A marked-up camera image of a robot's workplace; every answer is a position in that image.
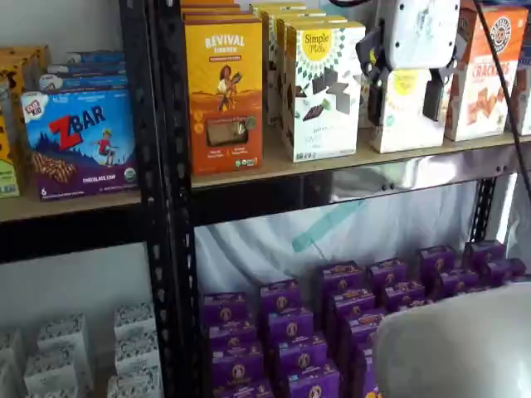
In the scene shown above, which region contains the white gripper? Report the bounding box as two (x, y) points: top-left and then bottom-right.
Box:
(355, 0), (461, 128)

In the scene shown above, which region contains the small white yellow-label box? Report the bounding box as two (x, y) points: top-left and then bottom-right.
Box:
(358, 74), (373, 129)
(370, 68), (447, 155)

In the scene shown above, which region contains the orange white crackers box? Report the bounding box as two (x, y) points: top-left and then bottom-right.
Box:
(506, 53), (531, 137)
(443, 2), (530, 143)

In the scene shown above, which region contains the wooden shelf board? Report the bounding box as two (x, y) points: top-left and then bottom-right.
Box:
(0, 188), (143, 223)
(189, 124), (531, 190)

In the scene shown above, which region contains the purple Annie's snack box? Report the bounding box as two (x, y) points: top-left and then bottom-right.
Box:
(272, 332), (329, 375)
(209, 341), (266, 390)
(378, 280), (427, 313)
(326, 287), (378, 325)
(264, 307), (315, 346)
(366, 257), (410, 292)
(351, 342), (380, 398)
(212, 377), (275, 398)
(461, 239), (509, 271)
(416, 245), (458, 278)
(285, 359), (342, 398)
(318, 260), (367, 296)
(484, 258), (529, 288)
(258, 278), (304, 317)
(201, 291), (251, 329)
(206, 319), (259, 354)
(339, 308), (389, 350)
(434, 269), (475, 300)

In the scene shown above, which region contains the blue purple Zbar box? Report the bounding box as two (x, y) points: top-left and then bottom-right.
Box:
(66, 50), (126, 66)
(20, 88), (139, 203)
(38, 73), (129, 94)
(46, 61), (128, 78)

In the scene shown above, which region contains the white patterned small box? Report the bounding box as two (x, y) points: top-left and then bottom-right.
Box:
(106, 366), (163, 398)
(114, 331), (162, 375)
(0, 359), (18, 398)
(0, 328), (27, 375)
(36, 313), (95, 391)
(113, 302), (158, 342)
(22, 351), (80, 396)

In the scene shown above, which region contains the yellow spotted snack box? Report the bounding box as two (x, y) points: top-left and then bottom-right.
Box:
(0, 44), (52, 92)
(0, 61), (27, 142)

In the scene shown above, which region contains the yellow green snack box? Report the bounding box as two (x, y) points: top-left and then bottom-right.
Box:
(0, 114), (21, 199)

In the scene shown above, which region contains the teal tape strip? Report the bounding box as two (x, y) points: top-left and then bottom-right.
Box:
(291, 200), (367, 254)

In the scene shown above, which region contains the black metal shelving rack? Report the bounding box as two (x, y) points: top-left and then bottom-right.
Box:
(151, 0), (531, 398)
(0, 0), (171, 398)

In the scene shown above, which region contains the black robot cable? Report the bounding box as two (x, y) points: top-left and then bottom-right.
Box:
(472, 0), (531, 190)

